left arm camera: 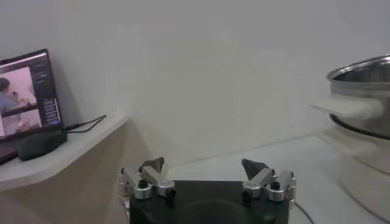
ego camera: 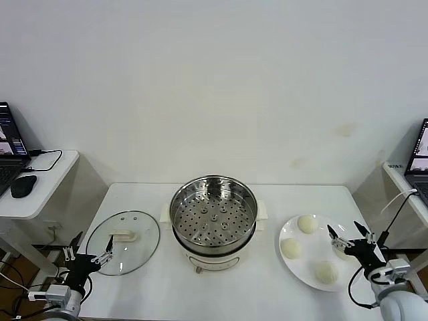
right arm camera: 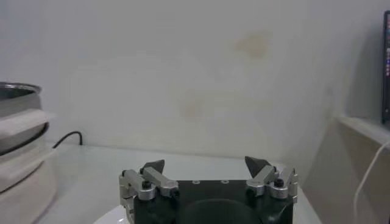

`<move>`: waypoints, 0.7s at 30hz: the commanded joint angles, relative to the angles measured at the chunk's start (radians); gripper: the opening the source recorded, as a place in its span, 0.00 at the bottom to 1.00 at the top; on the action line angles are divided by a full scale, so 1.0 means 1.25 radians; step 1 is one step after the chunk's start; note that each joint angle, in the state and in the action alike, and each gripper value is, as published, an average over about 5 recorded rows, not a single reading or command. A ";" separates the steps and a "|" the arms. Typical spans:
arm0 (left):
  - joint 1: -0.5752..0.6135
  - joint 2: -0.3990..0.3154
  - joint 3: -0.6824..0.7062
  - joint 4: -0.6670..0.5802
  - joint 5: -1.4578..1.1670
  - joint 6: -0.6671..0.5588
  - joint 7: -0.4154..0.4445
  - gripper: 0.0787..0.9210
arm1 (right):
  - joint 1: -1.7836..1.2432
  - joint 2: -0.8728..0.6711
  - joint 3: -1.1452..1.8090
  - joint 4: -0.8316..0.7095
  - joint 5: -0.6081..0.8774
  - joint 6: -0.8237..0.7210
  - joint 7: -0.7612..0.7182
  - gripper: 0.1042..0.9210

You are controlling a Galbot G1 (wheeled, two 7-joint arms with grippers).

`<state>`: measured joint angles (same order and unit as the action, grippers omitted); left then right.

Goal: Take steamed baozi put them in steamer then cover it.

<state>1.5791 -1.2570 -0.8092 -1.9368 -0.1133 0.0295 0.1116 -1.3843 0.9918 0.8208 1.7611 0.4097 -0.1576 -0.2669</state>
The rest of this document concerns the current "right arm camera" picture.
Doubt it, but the flat white cable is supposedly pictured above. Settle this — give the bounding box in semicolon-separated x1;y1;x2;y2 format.
353;139;390;224

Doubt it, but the black cooker power cord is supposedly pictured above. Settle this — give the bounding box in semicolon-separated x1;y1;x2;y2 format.
52;131;83;149

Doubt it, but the open black laptop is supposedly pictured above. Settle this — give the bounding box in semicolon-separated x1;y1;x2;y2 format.
381;10;390;125

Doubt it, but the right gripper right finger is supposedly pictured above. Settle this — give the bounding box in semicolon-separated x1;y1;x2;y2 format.
245;156;299;200

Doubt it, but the cream electric cooker base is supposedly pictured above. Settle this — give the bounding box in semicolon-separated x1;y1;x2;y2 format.
0;142;59;224

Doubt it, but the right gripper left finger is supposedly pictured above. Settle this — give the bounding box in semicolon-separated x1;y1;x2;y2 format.
119;159;179;214

